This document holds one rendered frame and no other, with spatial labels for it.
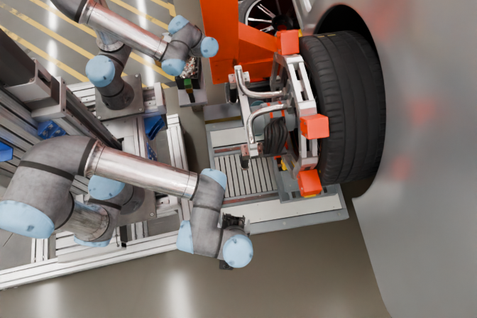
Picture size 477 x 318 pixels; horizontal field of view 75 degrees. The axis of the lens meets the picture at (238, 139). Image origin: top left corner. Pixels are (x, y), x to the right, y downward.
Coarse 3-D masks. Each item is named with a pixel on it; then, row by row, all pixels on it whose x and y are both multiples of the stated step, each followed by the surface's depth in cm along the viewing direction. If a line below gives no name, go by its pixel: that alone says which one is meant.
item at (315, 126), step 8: (304, 120) 106; (312, 120) 103; (320, 120) 104; (304, 128) 108; (312, 128) 104; (320, 128) 104; (328, 128) 105; (304, 136) 110; (312, 136) 105; (320, 136) 105; (328, 136) 105
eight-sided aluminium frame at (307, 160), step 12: (276, 60) 137; (288, 60) 118; (300, 60) 118; (276, 72) 148; (288, 72) 118; (300, 72) 117; (276, 84) 157; (300, 96) 112; (312, 96) 112; (300, 108) 110; (312, 108) 110; (288, 132) 161; (300, 132) 114; (288, 144) 159; (300, 144) 116; (312, 144) 116; (288, 156) 155; (300, 156) 118; (312, 156) 117; (288, 168) 147; (300, 168) 122; (312, 168) 125
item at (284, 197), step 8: (272, 160) 208; (280, 176) 201; (280, 184) 199; (280, 192) 195; (288, 192) 195; (296, 192) 195; (320, 192) 195; (328, 192) 194; (336, 192) 194; (280, 200) 197; (288, 200) 193; (296, 200) 197
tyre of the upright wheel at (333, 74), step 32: (352, 32) 124; (320, 64) 110; (352, 64) 110; (320, 96) 111; (352, 96) 108; (384, 96) 108; (352, 128) 108; (384, 128) 110; (320, 160) 122; (352, 160) 116
